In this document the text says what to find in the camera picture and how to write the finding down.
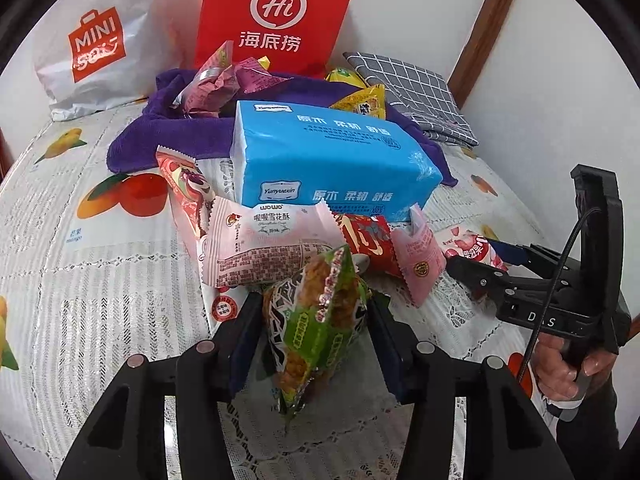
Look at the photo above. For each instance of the pink triangular snack pack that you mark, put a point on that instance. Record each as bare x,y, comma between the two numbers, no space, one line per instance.
212,87

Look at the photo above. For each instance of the right hand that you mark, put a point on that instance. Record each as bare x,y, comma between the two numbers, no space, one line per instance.
557,380

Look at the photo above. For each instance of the white Miniso plastic bag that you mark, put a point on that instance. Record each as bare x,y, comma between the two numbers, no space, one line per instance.
92,55

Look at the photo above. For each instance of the magenta crumpled snack wrapper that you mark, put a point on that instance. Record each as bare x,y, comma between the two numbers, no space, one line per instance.
252,77

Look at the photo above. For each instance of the pink nougat crisp packet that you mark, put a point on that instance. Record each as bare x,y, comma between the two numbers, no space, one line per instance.
263,244

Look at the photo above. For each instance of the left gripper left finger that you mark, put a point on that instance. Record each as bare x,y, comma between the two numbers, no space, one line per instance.
248,328

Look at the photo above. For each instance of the brown wooden door frame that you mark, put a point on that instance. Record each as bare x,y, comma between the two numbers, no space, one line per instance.
474,55

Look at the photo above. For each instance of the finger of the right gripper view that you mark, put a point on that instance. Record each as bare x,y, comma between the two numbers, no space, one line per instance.
481,280

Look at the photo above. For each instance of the fruit print lace tablecloth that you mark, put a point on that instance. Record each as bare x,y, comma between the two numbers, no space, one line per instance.
84,294

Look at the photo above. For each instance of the red white strawberry packet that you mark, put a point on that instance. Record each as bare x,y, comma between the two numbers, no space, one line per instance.
462,240

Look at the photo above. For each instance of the yellow green snack bag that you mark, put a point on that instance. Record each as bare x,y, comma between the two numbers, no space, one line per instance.
345,76

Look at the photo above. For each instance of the grey checked folded cloth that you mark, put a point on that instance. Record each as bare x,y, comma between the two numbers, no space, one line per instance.
419,94

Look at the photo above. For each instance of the blue tissue pack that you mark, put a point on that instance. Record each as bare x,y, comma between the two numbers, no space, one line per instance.
300,154

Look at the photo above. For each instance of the pink peach cake packet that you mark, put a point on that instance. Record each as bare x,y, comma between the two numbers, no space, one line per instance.
418,255

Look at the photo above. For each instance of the green rice cracker bag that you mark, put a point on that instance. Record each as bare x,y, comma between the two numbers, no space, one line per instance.
312,319

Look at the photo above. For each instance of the yellow triangular snack pack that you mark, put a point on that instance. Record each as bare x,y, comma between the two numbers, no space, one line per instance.
366,102

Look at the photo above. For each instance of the red pink long snack packet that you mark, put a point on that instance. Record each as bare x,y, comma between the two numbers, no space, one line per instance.
191,196

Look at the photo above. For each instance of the red paper Haidilao bag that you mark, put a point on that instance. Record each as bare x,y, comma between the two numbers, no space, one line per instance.
298,36

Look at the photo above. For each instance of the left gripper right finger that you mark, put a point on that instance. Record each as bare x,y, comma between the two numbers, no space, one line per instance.
395,348

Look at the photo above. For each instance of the purple fleece blanket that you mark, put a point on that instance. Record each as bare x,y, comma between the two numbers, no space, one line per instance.
202,137

